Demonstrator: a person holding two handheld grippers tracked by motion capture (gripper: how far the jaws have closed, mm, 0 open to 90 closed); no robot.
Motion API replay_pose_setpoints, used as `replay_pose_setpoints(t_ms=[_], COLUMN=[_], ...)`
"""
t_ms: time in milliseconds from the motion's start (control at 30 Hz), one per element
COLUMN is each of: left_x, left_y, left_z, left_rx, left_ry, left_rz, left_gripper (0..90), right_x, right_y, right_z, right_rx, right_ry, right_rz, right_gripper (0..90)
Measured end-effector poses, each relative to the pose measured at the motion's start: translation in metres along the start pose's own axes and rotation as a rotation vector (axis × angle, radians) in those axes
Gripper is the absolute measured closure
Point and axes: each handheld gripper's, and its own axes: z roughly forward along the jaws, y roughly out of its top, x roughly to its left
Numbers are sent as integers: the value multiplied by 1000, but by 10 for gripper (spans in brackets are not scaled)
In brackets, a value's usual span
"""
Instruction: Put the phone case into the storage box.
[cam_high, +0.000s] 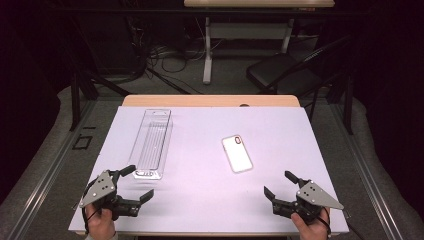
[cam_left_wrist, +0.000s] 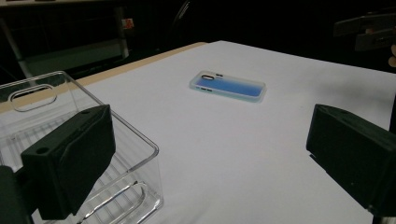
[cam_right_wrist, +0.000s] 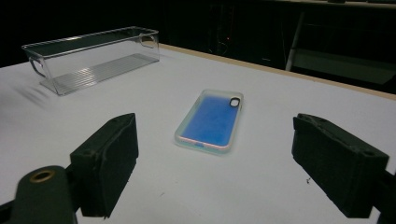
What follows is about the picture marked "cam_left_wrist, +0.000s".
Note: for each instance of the translucent blue phone case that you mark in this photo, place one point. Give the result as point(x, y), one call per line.
point(230, 87)

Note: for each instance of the white table cover sheet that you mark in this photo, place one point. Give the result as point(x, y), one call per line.
point(233, 155)

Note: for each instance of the wooden table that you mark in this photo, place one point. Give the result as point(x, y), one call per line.
point(124, 70)

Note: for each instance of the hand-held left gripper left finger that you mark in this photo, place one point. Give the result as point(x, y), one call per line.
point(68, 161)

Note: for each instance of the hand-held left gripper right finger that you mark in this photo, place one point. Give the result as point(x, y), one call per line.
point(355, 155)

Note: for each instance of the clear plastic bin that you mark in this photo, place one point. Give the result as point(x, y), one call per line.
point(137, 186)

